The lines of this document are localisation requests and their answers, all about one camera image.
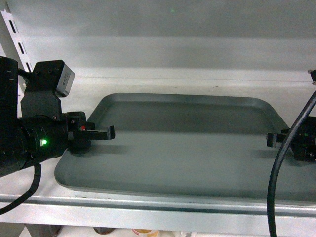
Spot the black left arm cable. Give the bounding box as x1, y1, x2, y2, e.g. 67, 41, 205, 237
0, 162, 42, 215

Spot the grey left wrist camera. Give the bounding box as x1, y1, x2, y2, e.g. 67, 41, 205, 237
56, 62, 75, 97

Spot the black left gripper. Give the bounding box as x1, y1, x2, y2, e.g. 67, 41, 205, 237
63, 111, 115, 153

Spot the thick black right cable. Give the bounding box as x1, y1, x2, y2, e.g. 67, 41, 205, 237
267, 90, 316, 237

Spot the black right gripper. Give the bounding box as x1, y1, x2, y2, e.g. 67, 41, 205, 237
266, 116, 316, 162

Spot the white slotted shelf upright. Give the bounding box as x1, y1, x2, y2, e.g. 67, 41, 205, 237
0, 9, 33, 72

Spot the grey rectangular serving tray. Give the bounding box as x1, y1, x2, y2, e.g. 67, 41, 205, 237
54, 92, 316, 201

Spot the white upper shelf board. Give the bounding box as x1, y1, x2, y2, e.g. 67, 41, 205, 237
0, 71, 315, 235

